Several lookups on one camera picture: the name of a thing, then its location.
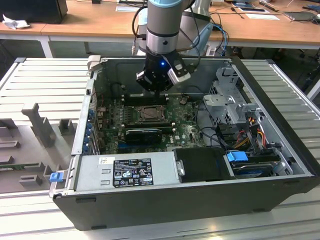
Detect silver CPU plate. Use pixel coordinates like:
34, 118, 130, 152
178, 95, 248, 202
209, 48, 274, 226
142, 107, 162, 119

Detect metal socket cover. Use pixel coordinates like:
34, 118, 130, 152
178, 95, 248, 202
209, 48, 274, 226
137, 106, 167, 123

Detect black RAM slot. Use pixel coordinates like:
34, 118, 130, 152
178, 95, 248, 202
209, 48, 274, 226
123, 92, 169, 106
124, 119, 174, 129

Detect CPU socket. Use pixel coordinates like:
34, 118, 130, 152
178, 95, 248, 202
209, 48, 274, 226
136, 104, 168, 123

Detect green motherboard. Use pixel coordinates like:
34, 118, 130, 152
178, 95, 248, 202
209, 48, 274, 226
96, 96, 208, 155

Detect black graphics card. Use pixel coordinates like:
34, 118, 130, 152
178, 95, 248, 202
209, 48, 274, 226
124, 128, 163, 145

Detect silver metal drive cage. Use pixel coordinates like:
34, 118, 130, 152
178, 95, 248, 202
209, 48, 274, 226
202, 66, 266, 126

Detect pale blue teach pendant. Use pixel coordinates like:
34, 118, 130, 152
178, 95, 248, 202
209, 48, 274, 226
196, 22, 216, 52

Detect wooden desk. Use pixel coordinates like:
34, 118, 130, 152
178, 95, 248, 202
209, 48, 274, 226
0, 0, 320, 50

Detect blue disk carrier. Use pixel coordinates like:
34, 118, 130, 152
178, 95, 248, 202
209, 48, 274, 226
226, 150, 249, 165

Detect grey power supply unit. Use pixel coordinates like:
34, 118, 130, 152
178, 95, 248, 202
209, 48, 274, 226
73, 151, 181, 192

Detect black open PC case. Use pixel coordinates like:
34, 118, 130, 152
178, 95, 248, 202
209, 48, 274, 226
48, 55, 320, 232

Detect hard disk drive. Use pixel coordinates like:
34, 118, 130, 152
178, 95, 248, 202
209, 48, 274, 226
231, 161, 275, 179

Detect white paper sheet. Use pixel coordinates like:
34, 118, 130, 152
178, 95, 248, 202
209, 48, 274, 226
245, 12, 281, 21

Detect blue case latch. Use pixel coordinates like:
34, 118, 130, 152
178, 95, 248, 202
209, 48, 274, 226
49, 172, 63, 183

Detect black box on desk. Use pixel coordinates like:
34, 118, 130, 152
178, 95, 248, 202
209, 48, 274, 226
0, 0, 69, 25

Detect grey parts rack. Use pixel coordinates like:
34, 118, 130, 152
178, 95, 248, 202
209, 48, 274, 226
0, 102, 81, 195

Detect crumpled white paper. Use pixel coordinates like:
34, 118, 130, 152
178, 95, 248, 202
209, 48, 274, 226
1, 13, 31, 30

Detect grey tablet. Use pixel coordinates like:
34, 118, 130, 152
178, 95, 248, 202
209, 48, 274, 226
284, 11, 318, 22

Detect green RAM stick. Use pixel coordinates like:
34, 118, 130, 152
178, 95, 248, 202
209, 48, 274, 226
0, 163, 41, 172

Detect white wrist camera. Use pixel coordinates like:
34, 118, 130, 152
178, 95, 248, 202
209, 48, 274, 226
166, 59, 192, 84

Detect black wire loop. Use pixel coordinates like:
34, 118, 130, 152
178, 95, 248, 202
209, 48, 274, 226
184, 85, 205, 96

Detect grey case handle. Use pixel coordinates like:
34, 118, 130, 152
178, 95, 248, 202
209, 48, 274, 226
86, 55, 102, 76

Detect blue cable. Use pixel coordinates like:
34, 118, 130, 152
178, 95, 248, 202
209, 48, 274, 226
212, 23, 230, 55

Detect yellow and red wires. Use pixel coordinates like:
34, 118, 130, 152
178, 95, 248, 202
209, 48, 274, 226
234, 124, 266, 149

